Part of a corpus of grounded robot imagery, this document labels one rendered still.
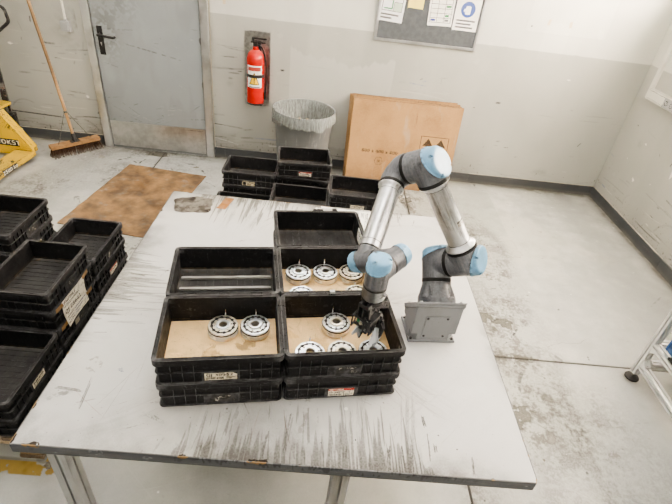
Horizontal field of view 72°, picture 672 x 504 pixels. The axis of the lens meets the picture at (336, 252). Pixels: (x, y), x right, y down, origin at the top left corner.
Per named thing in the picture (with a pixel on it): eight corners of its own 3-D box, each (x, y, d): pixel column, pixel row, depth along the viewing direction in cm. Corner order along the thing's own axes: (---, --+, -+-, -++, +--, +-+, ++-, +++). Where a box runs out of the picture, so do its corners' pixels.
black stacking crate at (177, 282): (275, 269, 200) (275, 248, 193) (278, 317, 176) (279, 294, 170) (178, 270, 193) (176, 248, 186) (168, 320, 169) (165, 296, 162)
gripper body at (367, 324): (349, 326, 152) (353, 298, 146) (363, 313, 158) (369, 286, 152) (368, 338, 149) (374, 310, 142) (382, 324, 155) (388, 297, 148)
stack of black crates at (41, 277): (49, 305, 260) (27, 238, 234) (104, 310, 261) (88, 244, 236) (6, 360, 227) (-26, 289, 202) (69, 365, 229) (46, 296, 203)
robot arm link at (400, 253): (383, 243, 157) (364, 256, 149) (410, 240, 149) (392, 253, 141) (390, 264, 158) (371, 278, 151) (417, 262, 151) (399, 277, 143)
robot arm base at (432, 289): (449, 303, 196) (449, 280, 197) (460, 303, 181) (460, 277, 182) (413, 302, 195) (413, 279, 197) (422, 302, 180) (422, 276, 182)
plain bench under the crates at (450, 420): (422, 306, 315) (447, 218, 275) (476, 577, 184) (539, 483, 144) (183, 284, 308) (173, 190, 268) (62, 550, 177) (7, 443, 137)
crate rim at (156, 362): (279, 298, 170) (280, 293, 169) (284, 361, 146) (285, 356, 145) (165, 301, 163) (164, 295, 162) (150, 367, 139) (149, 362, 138)
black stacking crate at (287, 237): (353, 232, 231) (356, 212, 225) (365, 268, 207) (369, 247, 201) (273, 231, 224) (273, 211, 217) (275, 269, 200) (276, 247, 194)
